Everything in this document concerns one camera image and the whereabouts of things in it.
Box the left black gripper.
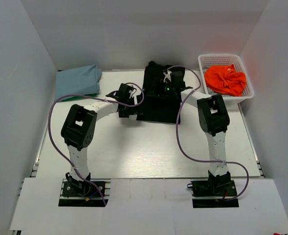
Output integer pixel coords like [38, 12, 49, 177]
[119, 95, 144, 118]

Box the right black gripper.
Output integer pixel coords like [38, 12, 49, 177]
[147, 78, 176, 99]

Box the black t-shirt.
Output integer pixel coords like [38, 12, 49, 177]
[136, 61, 185, 123]

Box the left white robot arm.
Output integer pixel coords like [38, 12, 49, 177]
[61, 82, 144, 195]

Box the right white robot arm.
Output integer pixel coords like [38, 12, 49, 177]
[163, 69, 231, 195]

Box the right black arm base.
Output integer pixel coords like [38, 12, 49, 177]
[187, 172, 239, 209]

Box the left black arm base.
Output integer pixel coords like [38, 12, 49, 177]
[58, 173, 111, 208]

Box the folded green t-shirt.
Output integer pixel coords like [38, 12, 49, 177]
[60, 94, 98, 102]

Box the grey t-shirt in basket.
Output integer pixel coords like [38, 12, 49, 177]
[207, 87, 217, 95]

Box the folded blue-grey t-shirt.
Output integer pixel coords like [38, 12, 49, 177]
[55, 65, 102, 100]

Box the crumpled orange t-shirt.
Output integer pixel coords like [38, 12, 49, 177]
[204, 64, 247, 96]

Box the white plastic basket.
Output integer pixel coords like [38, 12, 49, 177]
[198, 54, 254, 103]

